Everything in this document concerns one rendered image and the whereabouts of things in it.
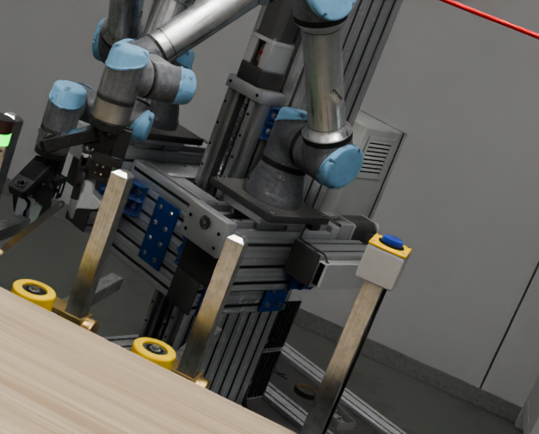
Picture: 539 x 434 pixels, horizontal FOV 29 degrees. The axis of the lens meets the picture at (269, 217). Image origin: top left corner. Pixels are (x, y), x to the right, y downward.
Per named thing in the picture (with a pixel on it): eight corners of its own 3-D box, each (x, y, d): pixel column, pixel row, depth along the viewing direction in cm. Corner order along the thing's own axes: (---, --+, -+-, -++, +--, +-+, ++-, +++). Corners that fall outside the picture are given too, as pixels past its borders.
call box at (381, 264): (360, 270, 185) (376, 232, 183) (396, 286, 184) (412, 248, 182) (352, 279, 179) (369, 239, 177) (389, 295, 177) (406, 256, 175)
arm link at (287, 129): (289, 154, 257) (309, 104, 254) (321, 176, 248) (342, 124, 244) (252, 147, 249) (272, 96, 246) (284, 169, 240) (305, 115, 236)
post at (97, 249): (46, 382, 206) (120, 165, 193) (61, 390, 205) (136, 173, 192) (38, 388, 203) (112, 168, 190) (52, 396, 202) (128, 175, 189)
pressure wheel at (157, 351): (108, 387, 185) (127, 332, 181) (146, 389, 189) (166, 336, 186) (124, 412, 178) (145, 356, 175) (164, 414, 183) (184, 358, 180)
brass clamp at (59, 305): (37, 311, 205) (45, 288, 204) (95, 339, 203) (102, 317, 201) (21, 319, 199) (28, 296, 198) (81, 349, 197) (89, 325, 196)
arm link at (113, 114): (94, 97, 195) (98, 89, 202) (87, 120, 196) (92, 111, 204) (132, 110, 196) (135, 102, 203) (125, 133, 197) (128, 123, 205)
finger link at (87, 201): (92, 229, 203) (105, 187, 201) (63, 220, 202) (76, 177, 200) (94, 224, 206) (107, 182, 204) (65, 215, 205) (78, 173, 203)
